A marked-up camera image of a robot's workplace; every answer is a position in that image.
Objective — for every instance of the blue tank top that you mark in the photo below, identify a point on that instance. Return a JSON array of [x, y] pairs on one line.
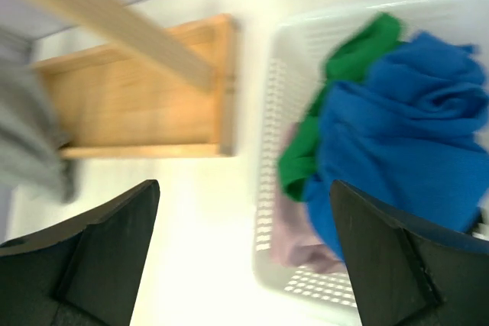
[[407, 136]]

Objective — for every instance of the grey tank top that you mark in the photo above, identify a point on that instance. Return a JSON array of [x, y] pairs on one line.
[[31, 134]]

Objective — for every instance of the green tank top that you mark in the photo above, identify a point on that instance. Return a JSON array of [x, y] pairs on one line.
[[350, 62]]

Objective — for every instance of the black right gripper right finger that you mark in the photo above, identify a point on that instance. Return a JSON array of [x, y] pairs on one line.
[[405, 270]]

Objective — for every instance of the white perforated plastic basket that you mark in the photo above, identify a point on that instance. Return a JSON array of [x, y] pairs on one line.
[[298, 48]]

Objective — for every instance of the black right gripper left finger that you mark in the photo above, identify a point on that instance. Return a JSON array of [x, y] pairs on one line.
[[85, 270]]

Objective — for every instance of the mauve pink tank top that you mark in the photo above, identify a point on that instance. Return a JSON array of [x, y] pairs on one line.
[[293, 241]]

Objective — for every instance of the wooden clothes rack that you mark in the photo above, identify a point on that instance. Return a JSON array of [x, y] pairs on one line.
[[147, 92]]

